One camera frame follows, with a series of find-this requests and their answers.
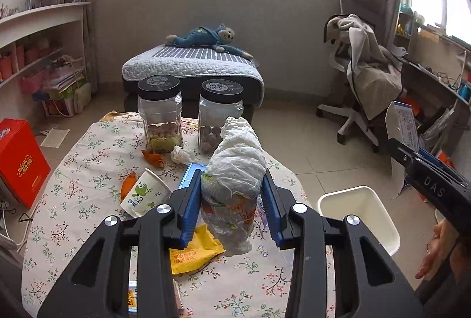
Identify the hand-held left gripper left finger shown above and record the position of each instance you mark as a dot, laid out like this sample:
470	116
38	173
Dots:
191	200

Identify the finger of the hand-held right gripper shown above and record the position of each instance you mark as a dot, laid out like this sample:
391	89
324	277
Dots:
399	152
441	165

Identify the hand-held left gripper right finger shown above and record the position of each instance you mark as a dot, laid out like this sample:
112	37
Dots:
270	207

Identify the small blue box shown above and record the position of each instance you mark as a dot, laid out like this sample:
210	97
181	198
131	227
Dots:
189	174

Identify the white tissue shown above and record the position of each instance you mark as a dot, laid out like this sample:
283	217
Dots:
181	155

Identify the white paper cup green print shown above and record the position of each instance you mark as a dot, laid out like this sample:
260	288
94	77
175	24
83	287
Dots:
145	193

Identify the yellow snack packet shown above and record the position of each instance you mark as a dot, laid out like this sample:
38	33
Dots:
195	251

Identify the white plastic bag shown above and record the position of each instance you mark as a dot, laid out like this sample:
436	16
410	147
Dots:
235	163

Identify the white plastic bin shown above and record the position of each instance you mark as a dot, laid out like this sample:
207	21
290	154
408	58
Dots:
360	211

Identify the person's right hand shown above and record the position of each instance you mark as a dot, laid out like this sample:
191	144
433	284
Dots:
436	251

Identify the white printed carton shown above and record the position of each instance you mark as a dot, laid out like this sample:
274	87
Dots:
403	126

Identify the white office chair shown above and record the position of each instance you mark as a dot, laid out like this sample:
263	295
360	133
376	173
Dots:
349	112

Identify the cluttered wooden desk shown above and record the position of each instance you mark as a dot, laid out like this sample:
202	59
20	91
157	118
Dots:
423	71

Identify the clear jar with dark balls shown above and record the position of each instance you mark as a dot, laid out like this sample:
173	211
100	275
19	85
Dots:
215	112

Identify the clear jar with pale nuts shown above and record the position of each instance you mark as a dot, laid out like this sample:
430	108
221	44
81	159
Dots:
160	112

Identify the beige clothing on chair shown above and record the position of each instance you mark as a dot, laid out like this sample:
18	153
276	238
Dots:
364	56

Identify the floral tablecloth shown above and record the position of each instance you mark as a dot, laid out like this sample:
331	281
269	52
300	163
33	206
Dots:
92	163

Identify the small yellow blue packet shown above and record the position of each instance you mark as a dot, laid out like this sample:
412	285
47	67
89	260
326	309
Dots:
131	297

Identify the bed with quilted cover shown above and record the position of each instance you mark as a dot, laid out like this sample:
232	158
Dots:
195	64

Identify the paper sheet on floor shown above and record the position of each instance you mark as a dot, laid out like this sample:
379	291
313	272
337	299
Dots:
55	137

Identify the blue plush toy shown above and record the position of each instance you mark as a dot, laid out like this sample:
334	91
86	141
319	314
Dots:
206	36

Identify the pile of bags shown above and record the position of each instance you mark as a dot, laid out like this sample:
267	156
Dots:
66	89

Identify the red cardboard box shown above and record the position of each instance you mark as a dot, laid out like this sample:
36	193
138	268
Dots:
22	163

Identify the pink storage basket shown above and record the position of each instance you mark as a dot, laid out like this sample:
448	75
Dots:
31	84

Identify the white bookshelf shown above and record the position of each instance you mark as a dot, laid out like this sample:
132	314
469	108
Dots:
44	14

